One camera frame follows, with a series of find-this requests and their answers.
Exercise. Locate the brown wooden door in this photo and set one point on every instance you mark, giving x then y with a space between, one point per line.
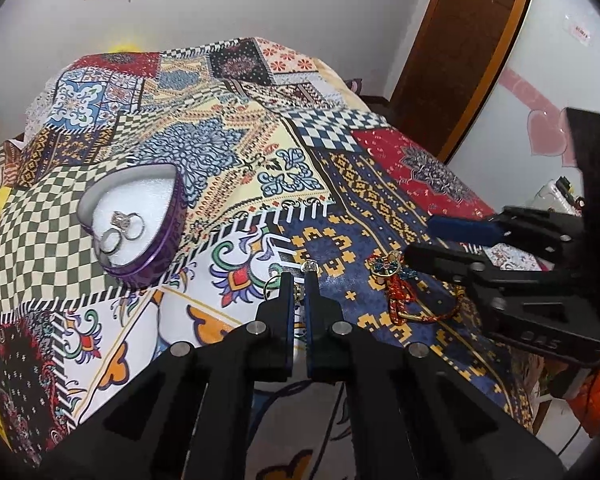
460 50

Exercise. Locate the pink heart wall sticker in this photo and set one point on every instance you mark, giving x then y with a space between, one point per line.
547 132

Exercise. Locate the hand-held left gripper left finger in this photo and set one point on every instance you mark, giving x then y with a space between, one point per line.
279 321

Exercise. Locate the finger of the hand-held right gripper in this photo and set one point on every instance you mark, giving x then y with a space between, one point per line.
437 259
462 227

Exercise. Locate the small red-print wall label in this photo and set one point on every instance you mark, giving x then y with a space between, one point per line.
582 33

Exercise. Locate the white appliance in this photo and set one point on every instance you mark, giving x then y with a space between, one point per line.
560 197

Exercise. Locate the purple heart-shaped tin box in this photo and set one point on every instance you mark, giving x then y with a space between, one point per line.
130 220

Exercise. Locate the colourful patchwork tablecloth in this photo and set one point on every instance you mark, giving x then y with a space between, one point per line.
220 160

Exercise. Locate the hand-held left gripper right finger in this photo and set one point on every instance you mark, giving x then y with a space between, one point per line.
321 321

